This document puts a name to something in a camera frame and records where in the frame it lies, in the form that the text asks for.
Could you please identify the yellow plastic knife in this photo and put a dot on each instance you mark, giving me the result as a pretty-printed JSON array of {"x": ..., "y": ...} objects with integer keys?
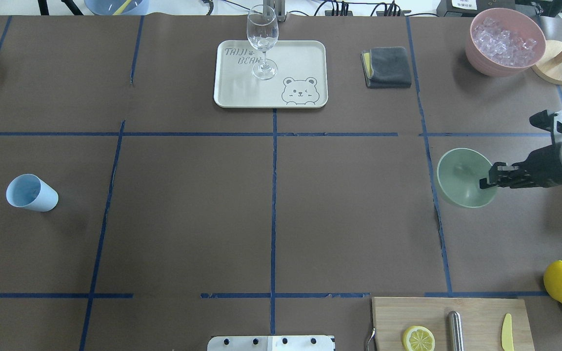
[{"x": 507, "y": 342}]

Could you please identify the clear wine glass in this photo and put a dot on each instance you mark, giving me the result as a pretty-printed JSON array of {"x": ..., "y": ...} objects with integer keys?
[{"x": 263, "y": 34}]

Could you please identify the light blue plastic cup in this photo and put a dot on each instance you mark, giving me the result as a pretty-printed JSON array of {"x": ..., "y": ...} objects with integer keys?
[{"x": 27, "y": 191}]

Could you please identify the wooden cutting board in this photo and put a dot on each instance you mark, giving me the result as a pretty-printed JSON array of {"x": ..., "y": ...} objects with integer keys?
[{"x": 480, "y": 321}]

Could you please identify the black camera tripod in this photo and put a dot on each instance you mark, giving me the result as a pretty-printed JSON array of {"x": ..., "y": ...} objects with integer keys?
[{"x": 67, "y": 7}]

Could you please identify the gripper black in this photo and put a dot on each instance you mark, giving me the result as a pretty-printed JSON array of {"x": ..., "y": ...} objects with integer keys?
[{"x": 543, "y": 165}]

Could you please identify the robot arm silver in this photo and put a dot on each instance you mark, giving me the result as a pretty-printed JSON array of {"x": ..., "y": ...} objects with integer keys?
[{"x": 542, "y": 168}]

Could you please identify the blue bowl with fork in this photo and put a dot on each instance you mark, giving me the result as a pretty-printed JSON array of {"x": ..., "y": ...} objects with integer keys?
[{"x": 109, "y": 7}]

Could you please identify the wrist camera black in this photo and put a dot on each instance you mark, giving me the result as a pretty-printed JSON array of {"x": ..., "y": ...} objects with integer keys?
[{"x": 551, "y": 122}]

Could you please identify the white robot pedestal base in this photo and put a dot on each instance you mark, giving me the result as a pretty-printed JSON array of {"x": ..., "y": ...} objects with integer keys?
[{"x": 272, "y": 343}]

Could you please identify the silver metal cylinder tool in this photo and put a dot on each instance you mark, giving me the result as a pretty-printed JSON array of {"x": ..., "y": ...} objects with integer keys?
[{"x": 456, "y": 335}]

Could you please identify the cream bear tray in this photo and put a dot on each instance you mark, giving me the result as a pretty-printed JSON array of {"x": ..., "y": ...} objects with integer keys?
[{"x": 294, "y": 75}]

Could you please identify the half lemon slice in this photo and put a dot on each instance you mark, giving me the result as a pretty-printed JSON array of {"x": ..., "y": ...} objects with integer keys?
[{"x": 418, "y": 338}]

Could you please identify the green ceramic bowl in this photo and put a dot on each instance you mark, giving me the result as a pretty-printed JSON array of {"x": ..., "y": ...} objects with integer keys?
[{"x": 458, "y": 174}]

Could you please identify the pink bowl of ice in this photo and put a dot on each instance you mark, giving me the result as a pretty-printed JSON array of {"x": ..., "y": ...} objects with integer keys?
[{"x": 503, "y": 42}]

